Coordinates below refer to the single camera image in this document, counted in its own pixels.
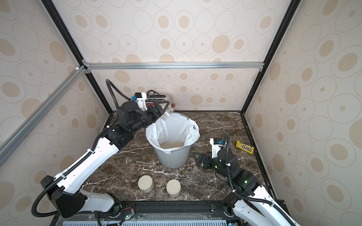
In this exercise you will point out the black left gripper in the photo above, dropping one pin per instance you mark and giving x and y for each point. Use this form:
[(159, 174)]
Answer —
[(156, 112)]

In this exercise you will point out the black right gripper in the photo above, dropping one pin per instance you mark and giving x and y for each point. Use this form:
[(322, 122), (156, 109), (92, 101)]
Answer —
[(206, 160)]

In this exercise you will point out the glass jar with rice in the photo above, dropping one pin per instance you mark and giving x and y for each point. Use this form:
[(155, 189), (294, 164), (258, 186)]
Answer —
[(167, 113)]

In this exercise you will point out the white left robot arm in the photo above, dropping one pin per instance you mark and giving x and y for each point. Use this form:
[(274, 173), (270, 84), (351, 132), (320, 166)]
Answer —
[(63, 194)]

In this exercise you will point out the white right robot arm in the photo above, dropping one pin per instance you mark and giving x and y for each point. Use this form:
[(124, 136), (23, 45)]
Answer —
[(249, 199)]

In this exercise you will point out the red polka dot toaster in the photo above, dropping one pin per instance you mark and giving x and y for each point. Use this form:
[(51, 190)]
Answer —
[(161, 97)]

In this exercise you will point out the white plastic bin liner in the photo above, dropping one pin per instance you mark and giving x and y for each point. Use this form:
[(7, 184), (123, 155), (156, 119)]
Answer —
[(176, 128)]

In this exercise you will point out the beige lidded jar right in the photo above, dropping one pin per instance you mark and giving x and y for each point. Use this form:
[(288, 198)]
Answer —
[(173, 188)]

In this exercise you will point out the beige lidded jar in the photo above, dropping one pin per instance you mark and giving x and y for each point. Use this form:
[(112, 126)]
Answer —
[(145, 183), (173, 188)]

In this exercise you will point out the yellow candy packet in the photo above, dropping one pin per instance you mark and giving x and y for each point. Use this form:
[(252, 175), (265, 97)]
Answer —
[(244, 147)]

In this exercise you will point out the beige lidded jar left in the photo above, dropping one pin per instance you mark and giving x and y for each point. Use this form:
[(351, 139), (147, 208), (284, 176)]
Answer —
[(145, 183)]

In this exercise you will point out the aluminium horizontal back rail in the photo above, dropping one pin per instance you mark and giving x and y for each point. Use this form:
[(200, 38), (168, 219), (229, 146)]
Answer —
[(167, 66)]

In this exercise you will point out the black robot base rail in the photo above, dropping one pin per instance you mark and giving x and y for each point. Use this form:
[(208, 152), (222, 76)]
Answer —
[(167, 213)]

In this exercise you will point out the black vertical frame post left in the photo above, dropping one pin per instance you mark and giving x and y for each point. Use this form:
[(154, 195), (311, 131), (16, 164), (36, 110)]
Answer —
[(66, 35)]

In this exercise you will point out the black vertical frame post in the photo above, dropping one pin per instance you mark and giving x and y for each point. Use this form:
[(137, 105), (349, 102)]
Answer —
[(66, 35), (286, 20)]

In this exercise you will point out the aluminium left side rail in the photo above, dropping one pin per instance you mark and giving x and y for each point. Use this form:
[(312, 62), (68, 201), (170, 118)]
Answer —
[(18, 136)]

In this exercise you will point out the black vertical frame post right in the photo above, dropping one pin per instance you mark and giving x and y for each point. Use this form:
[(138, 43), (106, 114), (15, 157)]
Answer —
[(286, 20)]

